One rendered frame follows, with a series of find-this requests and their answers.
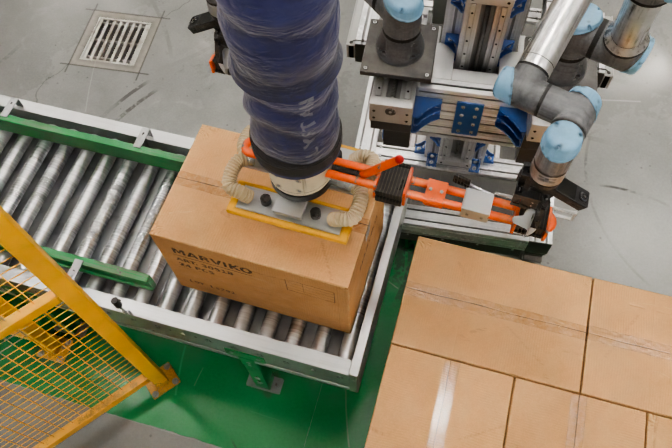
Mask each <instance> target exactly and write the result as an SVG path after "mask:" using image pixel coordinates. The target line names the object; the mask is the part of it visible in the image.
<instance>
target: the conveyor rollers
mask: <svg viewBox="0 0 672 448"><path fill-rule="evenodd" d="M12 134H13V132H8V131H4V130H0V154H1V152H2V151H3V149H4V147H5V146H6V144H7V142H8V141H9V139H10V138H11V136H12ZM33 138H34V137H29V136H25V135H21V134H19V136H18V137H17V139H16V141H15V142H14V144H13V146H12V147H11V149H10V150H9V152H8V154H7V155H6V157H5V159H4V160H3V162H2V163H1V165H0V193H1V191H2V190H3V188H4V186H5V185H6V183H7V181H8V180H9V178H10V176H11V175H12V173H13V171H14V170H15V168H16V166H17V165H18V163H19V161H20V160H21V158H22V156H23V155H24V153H25V151H26V150H27V148H28V146H29V145H30V143H31V141H32V140H33ZM53 143H54V142H50V141H46V140H42V139H40V140H39V142H38V143H37V145H36V147H35V148H34V150H33V152H32V153H31V155H30V157H29V158H28V160H27V162H26V164H25V165H24V167H23V169H22V170H21V172H20V174H19V175H18V177H17V179H16V180H15V182H14V184H13V185H12V187H11V189H10V190H9V192H8V194H7V196H6V197H5V199H4V201H3V202H2V204H1V207H2V208H3V209H4V210H5V211H6V212H7V213H8V214H9V215H10V216H12V214H13V212H14V211H15V209H16V207H17V206H18V204H19V202H20V200H21V199H22V197H23V195H24V193H25V192H26V190H27V188H28V187H29V185H30V183H31V181H32V180H33V178H34V176H35V175H36V173H37V171H38V169H39V168H40V166H41V164H42V162H43V161H44V159H45V157H46V156H47V154H48V152H49V150H50V149H51V147H52V145H53ZM74 148H75V147H71V146H67V145H63V144H60V146H59V148H58V150H57V151H56V153H55V155H54V157H53V158H52V160H51V162H50V164H49V165H48V167H47V169H46V171H45V172H44V174H43V176H42V178H41V179H40V181H39V183H38V185H37V186H36V188H35V190H34V192H33V193H32V195H31V197H30V199H29V200H28V202H27V204H26V206H25V207H24V209H23V211H22V213H21V214H20V216H19V218H18V220H17V221H16V222H17V223H18V224H19V225H20V226H21V227H22V228H23V229H24V230H25V231H26V232H28V230H29V228H30V226H31V225H32V223H33V221H34V219H35V217H36V216H37V214H38V212H39V210H40V208H41V207H42V205H43V203H44V201H45V200H46V198H47V196H48V194H49V192H50V191H51V189H52V187H53V185H54V183H55V182H56V180H57V178H58V176H59V175H60V173H61V171H62V169H63V167H64V166H65V164H66V162H67V160H68V158H69V157H70V155H71V153H72V151H73V150H74ZM94 154H95V152H92V151H88V150H84V149H82V150H81V151H80V153H79V155H78V157H77V159H76V160H75V162H74V164H73V166H72V168H71V169H70V171H69V173H68V175H67V177H66V178H65V180H64V182H63V184H62V186H61V187H60V189H59V191H58V193H57V195H56V197H55V198H54V200H53V202H52V204H51V206H50V207H49V209H48V211H47V213H46V215H45V216H44V218H43V220H42V222H41V224H40V225H39V227H38V229H37V231H36V233H35V234H34V236H33V239H34V240H35V241H36V242H37V243H38V244H39V245H40V246H44V247H45V245H46V243H47V241H48V240H49V238H50V236H51V234H52V232H53V230H54V228H55V227H56V225H57V223H58V221H59V219H60V217H61V215H62V214H63V212H64V210H65V208H66V206H67V204H68V202H69V201H70V199H71V197H72V195H73V193H74V191H75V190H76V188H77V186H78V184H79V182H80V180H81V178H82V177H83V175H84V173H85V171H86V169H87V167H88V165H89V164H90V162H91V160H92V158H93V156H94ZM116 158H117V157H113V156H109V155H105V154H103V155H102V157H101V159H100V161H99V163H98V164H97V166H96V168H95V170H94V172H93V174H92V176H91V178H90V179H89V181H88V183H87V185H86V187H85V189H84V191H83V193H82V194H81V196H80V198H79V200H78V202H77V204H76V206H75V208H74V209H73V211H72V213H71V215H70V217H69V219H68V221H67V223H66V224H65V226H64V228H63V230H62V232H61V234H60V236H59V238H58V239H57V241H56V243H55V245H54V247H53V249H55V250H59V251H63V252H68V250H69V248H70V246H71V244H72V242H73V240H74V239H75V237H76V235H77V233H78V231H79V229H80V227H81V225H82V223H83V221H84V219H85V217H86V215H87V214H88V212H89V210H90V208H91V206H92V204H93V202H94V200H95V198H96V196H97V194H98V192H99V190H100V189H101V187H102V185H103V183H104V181H105V179H106V177H107V175H108V173H109V171H110V169H111V167H112V166H113V164H114V162H115V160H116ZM137 164H138V162H135V161H130V160H126V159H124V161H123V163H122V165H121V167H120V169H119V171H118V173H117V175H116V177H115V179H114V181H113V183H112V184H111V186H110V188H109V190H108V192H107V194H106V196H105V198H104V200H103V202H102V204H101V206H100V208H99V210H98V212H97V214H96V216H95V218H94V220H93V221H92V223H91V225H90V227H89V229H88V231H87V233H86V235H85V237H84V239H83V241H82V243H81V245H80V247H79V249H78V251H77V253H76V255H78V256H82V257H85V258H89V259H90V258H91V256H92V254H93V252H94V250H95V248H96V246H97V244H98V242H99V240H100V238H101V236H102V234H103V232H104V230H105V228H106V226H107V224H108V222H109V220H110V218H111V216H112V214H113V212H114V210H115V208H116V206H117V204H118V202H119V200H120V198H121V196H122V194H123V192H124V190H125V188H126V186H127V184H128V182H129V180H130V178H131V176H132V174H133V172H134V170H135V168H136V166H137ZM159 168H160V167H156V166H151V165H147V164H146V166H145V168H144V170H143V172H142V174H141V176H140V178H139V180H138V182H137V184H136V186H135V188H134V190H133V192H132V194H131V196H130V198H129V200H128V202H127V204H126V206H125V208H124V210H123V212H122V214H121V216H120V218H119V220H118V222H117V225H116V227H115V229H114V231H113V233H112V235H111V237H110V239H109V241H108V243H107V245H106V247H105V249H104V251H103V253H102V255H101V257H100V259H99V261H100V262H104V263H108V264H112V265H113V264H114V262H115V260H116V258H117V256H118V254H119V251H120V249H121V247H122V245H123V243H124V241H125V239H126V237H127V235H128V233H129V231H130V229H131V226H132V224H133V222H134V220H135V218H136V216H137V214H138V212H139V210H140V208H141V206H142V204H143V201H144V199H145V197H146V195H147V193H148V191H149V189H150V187H151V185H152V183H153V181H154V179H155V176H156V174H157V172H158V170H159ZM178 173H179V172H177V171H172V170H168V171H167V173H166V175H165V177H164V179H163V181H162V184H161V186H160V188H159V190H158V192H157V194H156V196H155V198H154V200H153V203H152V205H151V207H150V209H149V211H148V213H147V215H146V217H145V220H144V222H143V224H142V226H141V228H140V230H139V232H138V234H137V236H136V239H135V241H134V243H133V245H132V247H131V249H130V251H129V253H128V255H127V258H126V260H125V262H124V264H123V266H122V267H123V268H127V269H130V270H134V271H137V269H138V267H139V264H140V262H141V260H142V258H143V256H144V254H145V251H146V249H147V247H148V245H149V243H150V240H151V238H152V237H151V236H150V234H149V233H150V231H151V229H152V227H153V224H154V222H155V220H156V218H157V216H158V214H159V212H160V210H161V208H162V206H163V204H164V202H165V200H166V198H167V196H168V194H169V192H170V190H171V187H172V185H173V183H174V181H175V179H176V177H177V175H178ZM394 208H395V206H394V205H391V204H387V203H384V217H383V230H382V233H381V236H380V239H379V243H378V246H377V249H376V253H375V256H374V259H373V262H372V266H371V269H370V272H369V275H368V279H367V282H366V285H365V289H364V292H363V295H362V298H361V302H360V305H359V308H358V311H357V315H356V318H355V321H354V325H353V328H352V331H351V333H350V334H349V333H346V332H345V333H344V337H343V340H342V344H341V347H340V351H339V354H338V357H342V358H345V359H349V360H352V359H353V356H354V352H355V348H356V345H357V341H358V338H359V334H360V330H361V327H362V323H363V320H364V316H365V312H366V309H367V305H368V302H369V298H370V294H371V291H372V287H373V284H374V280H375V276H376V273H377V269H378V266H379V262H380V258H381V255H382V251H383V248H384V244H385V240H386V237H387V233H388V230H389V226H390V222H391V219H392V215H393V212H394ZM166 263H167V261H166V260H165V258H164V256H163V255H162V253H161V252H160V250H159V248H158V247H157V250H156V252H155V254H154V256H153V258H152V261H151V263H150V265H149V267H148V269H147V272H146V274H149V275H150V276H151V277H152V279H153V280H154V282H155V283H156V285H157V283H158V281H159V279H160V276H161V274H162V272H163V270H164V267H165V265H166ZM105 281H106V279H105V278H102V277H98V276H94V275H91V277H90V279H89V281H88V283H87V285H86V287H87V288H90V289H94V290H98V291H101V289H102V287H103V285H104V283H105ZM129 286H130V285H127V284H124V283H120V282H116V281H115V283H114V285H113V287H112V289H111V291H110V294H112V295H116V296H119V297H123V298H124V297H125V295H126V293H127V290H128V288H129ZM182 287H183V285H181V284H180V282H179V280H178V279H177V277H176V276H175V274H174V272H173V273H172V276H171V278H170V280H169V283H168V285H167V287H166V290H165V292H164V294H163V297H162V299H161V301H160V304H159V306H158V307H159V308H163V309H167V310H170V311H173V309H174V306H175V304H176V302H177V299H178V297H179V295H180V292H181V290H182ZM153 292H154V291H150V290H146V289H142V288H139V289H138V292H137V294H136V296H135V298H134V301H138V302H141V303H145V304H149V301H150V299H151V297H152V295H153ZM206 295H207V292H204V291H200V290H197V289H193V290H192V292H191V295H190V297H189V300H188V302H187V305H186V307H185V310H184V312H183V314H185V315H189V316H192V317H196V318H197V317H198V315H199V312H200V310H201V307H202V305H203V302H204V300H205V297H206ZM231 301H232V300H231V299H228V298H224V297H221V296H217V298H216V301H215V303H214V306H213V309H212V311H211V314H210V316H209V319H208V321H210V322H214V323H218V324H221V325H222V324H223V322H224V319H225V316H226V314H227V311H228V308H229V306H230V303H231ZM255 310H256V306H252V305H249V304H245V303H242V305H241V308H240V310H239V313H238V316H237V318H236V321H235V324H234V327H233V328H236V329H240V330H243V331H247V332H248V330H249V327H250V324H251V321H252V318H253V316H254V313H255ZM281 315H282V314H280V313H277V312H273V311H270V310H267V313H266V315H265V318H264V321H263V324H262V327H261V330H260V333H259V335H261V336H265V337H269V338H272V339H274V336H275V333H276V330H277V327H278V324H279V321H280V318H281ZM306 324H307V321H304V320H301V319H297V318H294V317H293V318H292V321H291V324H290V327H289V330H288V334H287V337H286V340H285V342H287V343H291V344H294V345H298V346H300V343H301V340H302V337H303V333H304V330H305V327H306ZM332 331H333V329H332V328H329V327H325V326H322V325H318V328H317V332H316V335H315V338H314V341H313V345H312V348H311V349H312V350H316V351H320V352H323V353H326V351H327V348H328V345H329V341H330V338H331V335H332Z"/></svg>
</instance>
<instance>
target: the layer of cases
mask: <svg viewBox="0 0 672 448"><path fill-rule="evenodd" d="M364 448H672V297H671V296H667V295H663V294H659V293H654V292H650V291H646V290H642V289H638V288H634V287H629V286H625V285H621V284H617V283H613V282H609V281H604V280H600V279H596V278H594V279H593V280H592V277H588V276H583V275H579V274H575V273H571V272H567V271H563V270H558V269H554V268H550V267H546V266H542V265H538V264H533V263H529V262H525V261H521V260H517V259H512V258H508V257H504V256H500V255H496V254H492V253H487V252H483V251H479V250H475V249H471V248H467V247H462V246H458V245H454V244H450V243H446V242H441V241H437V240H433V239H429V238H425V237H421V236H418V238H417V242H416V246H415V250H414V254H413V257H412V261H411V265H410V269H409V273H408V277H407V281H406V285H405V289H404V293H403V297H402V301H401V305H400V309H399V313H398V317H397V321H396V325H395V329H394V333H393V336H392V340H391V345H390V348H389V352H388V356H387V360H386V364H385V368H384V372H383V376H382V380H381V384H380V388H379V392H378V396H377V400H376V404H375V408H374V412H373V416H372V419H371V423H370V427H369V431H368V435H367V439H366V443H365V447H364Z"/></svg>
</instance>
